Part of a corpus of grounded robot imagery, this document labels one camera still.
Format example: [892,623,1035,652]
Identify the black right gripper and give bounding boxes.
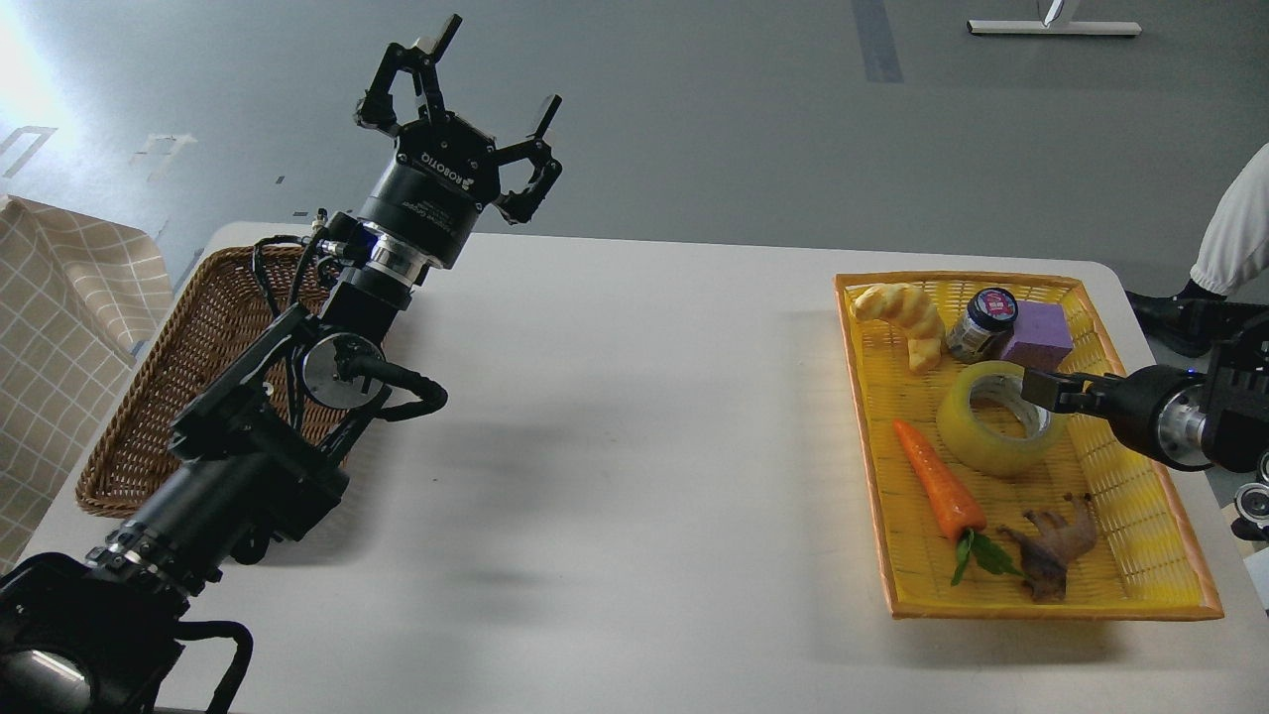
[1022,365,1211,471]

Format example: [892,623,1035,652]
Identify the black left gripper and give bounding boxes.
[354,14,563,271]

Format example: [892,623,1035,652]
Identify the yellow tape roll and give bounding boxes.
[935,360,1067,478]

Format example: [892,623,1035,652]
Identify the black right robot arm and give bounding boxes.
[1022,299,1268,542]

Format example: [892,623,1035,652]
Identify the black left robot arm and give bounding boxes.
[3,15,562,713]

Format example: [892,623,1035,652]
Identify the purple foam block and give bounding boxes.
[995,301,1074,372]

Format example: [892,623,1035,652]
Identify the small dark jar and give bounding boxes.
[945,288,1019,363]

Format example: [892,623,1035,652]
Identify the yellow plastic tray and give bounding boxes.
[835,271,1223,621]

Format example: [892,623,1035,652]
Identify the orange toy carrot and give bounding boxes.
[891,417,1022,587]

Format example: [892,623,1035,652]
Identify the black shoe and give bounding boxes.
[1126,282,1266,358]

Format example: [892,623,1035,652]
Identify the toy croissant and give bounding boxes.
[851,282,947,375]

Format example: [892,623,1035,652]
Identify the person leg white trousers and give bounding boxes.
[1189,145,1268,297]

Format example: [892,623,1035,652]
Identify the brown wicker basket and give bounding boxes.
[75,247,358,517]

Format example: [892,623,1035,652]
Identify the white metal stand base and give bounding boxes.
[966,1,1143,38]

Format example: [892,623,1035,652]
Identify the beige checkered cloth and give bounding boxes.
[1,195,173,569]

